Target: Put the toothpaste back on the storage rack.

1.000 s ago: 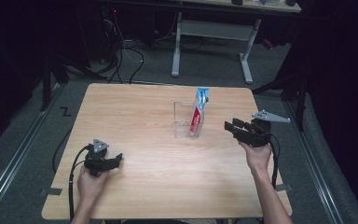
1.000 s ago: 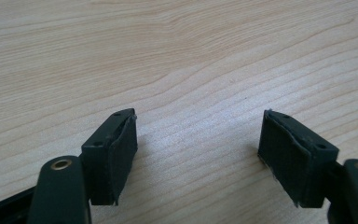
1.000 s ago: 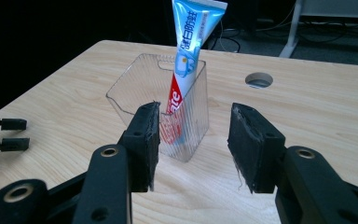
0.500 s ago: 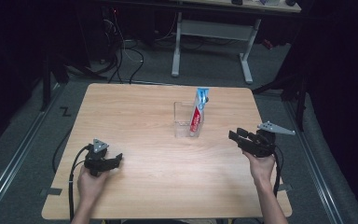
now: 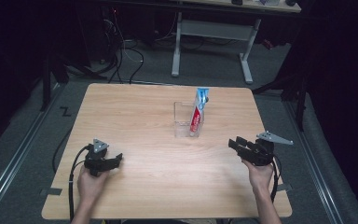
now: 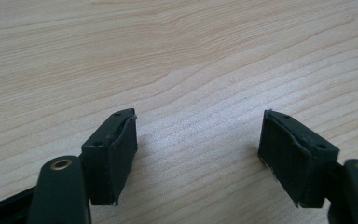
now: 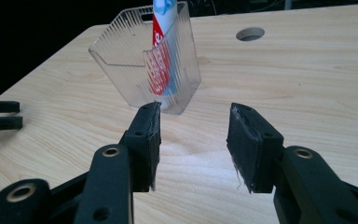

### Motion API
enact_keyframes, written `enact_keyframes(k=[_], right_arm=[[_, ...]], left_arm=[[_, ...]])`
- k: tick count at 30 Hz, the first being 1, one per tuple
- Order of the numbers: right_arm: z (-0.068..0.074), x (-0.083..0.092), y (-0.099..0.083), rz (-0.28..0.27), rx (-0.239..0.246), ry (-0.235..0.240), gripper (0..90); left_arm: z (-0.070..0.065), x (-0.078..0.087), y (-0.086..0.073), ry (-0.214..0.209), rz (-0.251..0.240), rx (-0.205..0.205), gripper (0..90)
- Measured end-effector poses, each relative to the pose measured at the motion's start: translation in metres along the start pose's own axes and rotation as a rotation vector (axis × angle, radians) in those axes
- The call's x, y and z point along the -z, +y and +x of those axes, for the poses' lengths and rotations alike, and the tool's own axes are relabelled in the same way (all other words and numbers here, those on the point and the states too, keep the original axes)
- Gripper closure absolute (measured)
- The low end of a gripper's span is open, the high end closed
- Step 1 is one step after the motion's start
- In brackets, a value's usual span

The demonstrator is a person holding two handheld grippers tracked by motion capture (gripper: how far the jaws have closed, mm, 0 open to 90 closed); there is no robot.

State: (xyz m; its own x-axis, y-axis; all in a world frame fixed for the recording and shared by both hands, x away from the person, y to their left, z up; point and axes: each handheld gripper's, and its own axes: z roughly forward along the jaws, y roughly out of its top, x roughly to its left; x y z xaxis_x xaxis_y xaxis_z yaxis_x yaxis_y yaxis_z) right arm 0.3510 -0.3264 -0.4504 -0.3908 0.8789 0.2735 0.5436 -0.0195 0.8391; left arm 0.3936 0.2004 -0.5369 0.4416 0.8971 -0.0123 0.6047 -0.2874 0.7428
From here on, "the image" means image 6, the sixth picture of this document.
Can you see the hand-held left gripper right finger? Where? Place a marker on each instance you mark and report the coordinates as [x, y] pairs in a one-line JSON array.
[[295, 158]]

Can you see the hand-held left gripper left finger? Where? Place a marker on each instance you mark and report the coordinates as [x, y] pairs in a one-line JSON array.
[[112, 158]]

